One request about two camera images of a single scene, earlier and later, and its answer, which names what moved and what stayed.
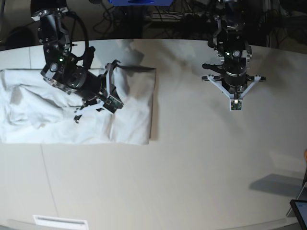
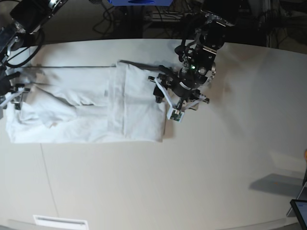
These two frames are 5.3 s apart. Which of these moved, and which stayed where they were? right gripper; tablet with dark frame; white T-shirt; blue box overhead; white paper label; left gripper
Moved: left gripper; white T-shirt; right gripper
Stayed: tablet with dark frame; white paper label; blue box overhead
